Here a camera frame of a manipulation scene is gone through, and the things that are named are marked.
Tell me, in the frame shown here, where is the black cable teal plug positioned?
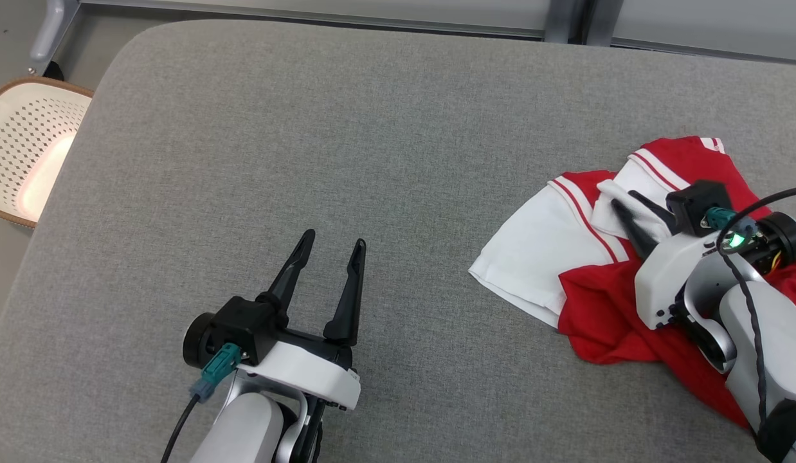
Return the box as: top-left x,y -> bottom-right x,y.
703,186 -> 796,451
160,343 -> 242,463

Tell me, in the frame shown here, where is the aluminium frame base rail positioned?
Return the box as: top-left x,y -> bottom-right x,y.
80,0 -> 796,65

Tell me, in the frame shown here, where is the grey frame foot bracket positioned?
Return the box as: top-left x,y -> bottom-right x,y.
28,0 -> 82,77

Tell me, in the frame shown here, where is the red white shirt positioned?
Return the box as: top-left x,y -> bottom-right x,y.
469,135 -> 796,430

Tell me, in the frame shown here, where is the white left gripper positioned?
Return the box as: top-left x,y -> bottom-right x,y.
237,229 -> 367,412

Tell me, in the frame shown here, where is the white perforated laundry basket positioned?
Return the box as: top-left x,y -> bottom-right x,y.
0,77 -> 95,230

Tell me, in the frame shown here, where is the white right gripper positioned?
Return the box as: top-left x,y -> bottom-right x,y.
611,190 -> 721,330

